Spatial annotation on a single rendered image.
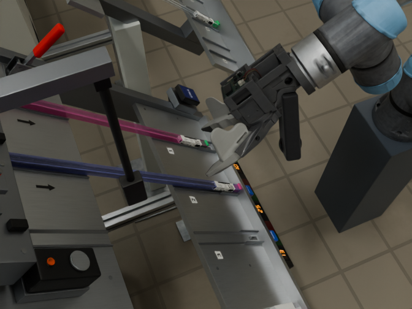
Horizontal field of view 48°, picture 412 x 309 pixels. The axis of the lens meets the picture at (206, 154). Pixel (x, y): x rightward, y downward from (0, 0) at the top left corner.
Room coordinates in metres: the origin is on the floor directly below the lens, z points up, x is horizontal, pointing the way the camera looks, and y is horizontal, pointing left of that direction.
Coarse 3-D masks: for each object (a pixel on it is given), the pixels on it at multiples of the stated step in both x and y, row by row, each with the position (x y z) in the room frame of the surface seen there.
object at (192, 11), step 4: (164, 0) 0.83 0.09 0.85; (168, 0) 0.83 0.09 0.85; (172, 0) 0.84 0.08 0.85; (176, 0) 0.85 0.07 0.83; (172, 4) 0.84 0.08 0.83; (176, 4) 0.84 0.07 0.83; (180, 4) 0.85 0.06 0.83; (184, 4) 0.86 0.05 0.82; (180, 8) 0.84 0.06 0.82; (184, 8) 0.85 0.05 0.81; (188, 8) 0.85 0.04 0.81; (192, 8) 0.87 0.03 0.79; (188, 12) 0.85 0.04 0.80; (192, 12) 0.85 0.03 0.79; (196, 12) 0.86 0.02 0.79; (216, 24) 0.88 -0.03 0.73
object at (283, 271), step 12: (204, 120) 0.59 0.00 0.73; (204, 132) 0.56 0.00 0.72; (216, 156) 0.50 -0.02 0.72; (228, 168) 0.47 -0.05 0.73; (240, 180) 0.44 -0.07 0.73; (240, 192) 0.41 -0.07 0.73; (252, 204) 0.38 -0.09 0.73; (252, 216) 0.36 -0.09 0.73; (264, 228) 0.33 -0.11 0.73; (264, 240) 0.31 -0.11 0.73; (276, 252) 0.29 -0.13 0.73; (276, 264) 0.26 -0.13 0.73; (288, 276) 0.24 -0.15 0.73; (288, 288) 0.22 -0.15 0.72; (300, 300) 0.20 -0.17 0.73
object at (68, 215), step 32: (0, 64) 0.46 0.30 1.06; (32, 128) 0.36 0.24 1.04; (64, 128) 0.39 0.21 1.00; (32, 192) 0.25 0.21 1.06; (64, 192) 0.27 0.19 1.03; (32, 224) 0.21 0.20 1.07; (64, 224) 0.22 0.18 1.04; (96, 224) 0.23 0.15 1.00; (96, 256) 0.19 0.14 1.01; (0, 288) 0.12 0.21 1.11; (96, 288) 0.14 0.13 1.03
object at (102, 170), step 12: (12, 156) 0.29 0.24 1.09; (24, 156) 0.30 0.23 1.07; (36, 156) 0.30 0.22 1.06; (36, 168) 0.29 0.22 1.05; (48, 168) 0.30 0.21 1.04; (60, 168) 0.30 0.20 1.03; (72, 168) 0.31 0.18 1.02; (84, 168) 0.32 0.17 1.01; (96, 168) 0.32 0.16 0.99; (108, 168) 0.33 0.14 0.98; (120, 168) 0.34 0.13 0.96; (144, 180) 0.34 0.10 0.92; (156, 180) 0.35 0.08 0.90; (168, 180) 0.36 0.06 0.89; (180, 180) 0.37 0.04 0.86; (192, 180) 0.38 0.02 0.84; (204, 180) 0.40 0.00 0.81
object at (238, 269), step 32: (160, 128) 0.50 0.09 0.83; (192, 128) 0.55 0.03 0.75; (160, 160) 0.41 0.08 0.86; (192, 160) 0.45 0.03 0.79; (192, 192) 0.37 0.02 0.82; (224, 192) 0.40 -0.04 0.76; (192, 224) 0.29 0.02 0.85; (224, 224) 0.32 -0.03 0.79; (224, 256) 0.25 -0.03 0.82; (256, 256) 0.27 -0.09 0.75; (224, 288) 0.19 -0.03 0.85; (256, 288) 0.21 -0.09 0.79
